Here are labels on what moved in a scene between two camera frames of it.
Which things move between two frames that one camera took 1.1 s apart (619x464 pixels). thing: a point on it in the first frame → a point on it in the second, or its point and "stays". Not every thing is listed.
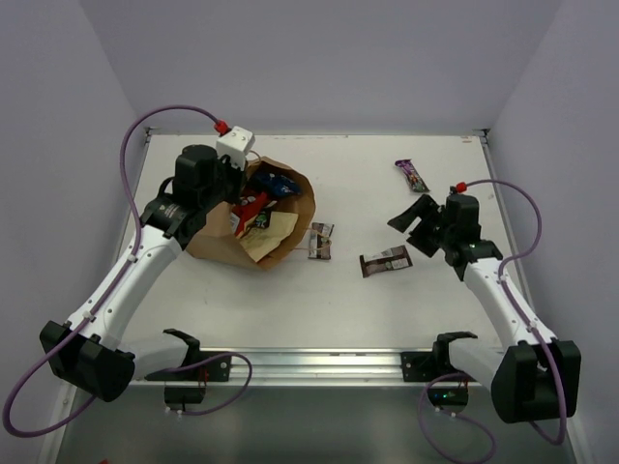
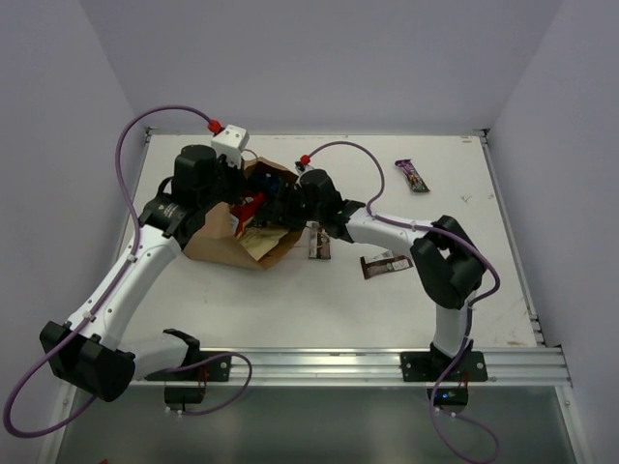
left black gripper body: x=233 y=181 stays
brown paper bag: x=216 y=237 stays
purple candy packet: x=415 y=181 stays
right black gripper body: x=443 y=233 → x=295 y=209
